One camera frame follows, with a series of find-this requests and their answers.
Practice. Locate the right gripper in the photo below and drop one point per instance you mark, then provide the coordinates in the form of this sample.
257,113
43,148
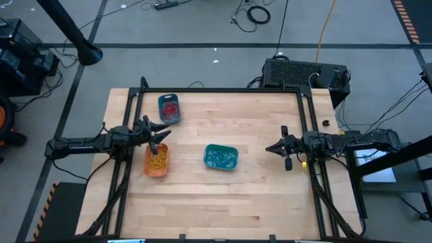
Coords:
291,146

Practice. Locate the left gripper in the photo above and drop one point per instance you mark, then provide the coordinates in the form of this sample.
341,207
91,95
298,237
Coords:
148,133

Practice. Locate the yellow rubber band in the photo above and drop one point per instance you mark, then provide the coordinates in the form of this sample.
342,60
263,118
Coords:
158,161

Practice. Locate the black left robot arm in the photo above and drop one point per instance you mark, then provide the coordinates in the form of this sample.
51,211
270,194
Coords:
87,143

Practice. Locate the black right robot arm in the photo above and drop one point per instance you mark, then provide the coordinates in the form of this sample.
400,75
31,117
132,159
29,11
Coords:
344,141

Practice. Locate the dark blue plastic basket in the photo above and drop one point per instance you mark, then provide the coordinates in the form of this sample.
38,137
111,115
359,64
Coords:
169,108

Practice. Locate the orange plastic basket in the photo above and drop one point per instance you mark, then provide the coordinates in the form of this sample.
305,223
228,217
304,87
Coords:
156,160

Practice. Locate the small yellow tag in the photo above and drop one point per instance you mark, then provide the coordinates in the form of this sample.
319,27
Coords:
304,165

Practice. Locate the small dark knob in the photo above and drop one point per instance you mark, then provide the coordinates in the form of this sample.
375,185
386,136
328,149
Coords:
326,123

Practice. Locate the teal green plastic basket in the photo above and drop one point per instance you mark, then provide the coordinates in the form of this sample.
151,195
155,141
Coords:
221,157

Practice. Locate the black computer tower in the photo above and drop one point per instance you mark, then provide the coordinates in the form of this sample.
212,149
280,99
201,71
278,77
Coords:
293,72

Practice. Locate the silver aluminium bar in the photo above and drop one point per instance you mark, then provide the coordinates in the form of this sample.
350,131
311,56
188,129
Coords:
126,241
308,241

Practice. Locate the white paper sheet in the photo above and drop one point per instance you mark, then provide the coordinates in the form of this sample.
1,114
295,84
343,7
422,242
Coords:
378,168

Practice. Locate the black stand pole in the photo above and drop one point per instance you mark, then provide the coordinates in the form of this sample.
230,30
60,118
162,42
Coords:
67,28
398,155

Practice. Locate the hazard-striped black mat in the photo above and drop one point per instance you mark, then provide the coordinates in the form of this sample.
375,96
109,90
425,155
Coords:
422,17
67,209

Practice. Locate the black power strip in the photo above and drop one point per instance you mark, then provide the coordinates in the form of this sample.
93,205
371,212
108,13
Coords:
166,5

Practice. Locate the grey side table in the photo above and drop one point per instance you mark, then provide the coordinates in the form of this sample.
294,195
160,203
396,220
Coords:
408,184

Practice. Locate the black equipment cart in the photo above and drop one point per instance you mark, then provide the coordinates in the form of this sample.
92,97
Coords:
20,67

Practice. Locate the orange black vacuum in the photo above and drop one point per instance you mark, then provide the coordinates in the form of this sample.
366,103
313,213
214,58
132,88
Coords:
5,118

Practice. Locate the black tripod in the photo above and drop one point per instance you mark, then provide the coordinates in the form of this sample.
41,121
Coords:
423,214

